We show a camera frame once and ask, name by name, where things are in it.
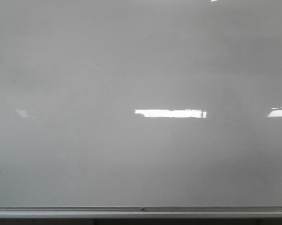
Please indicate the white whiteboard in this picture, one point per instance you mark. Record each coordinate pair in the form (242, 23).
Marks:
(109, 103)

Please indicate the aluminium whiteboard frame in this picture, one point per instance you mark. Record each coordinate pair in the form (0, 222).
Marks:
(140, 212)

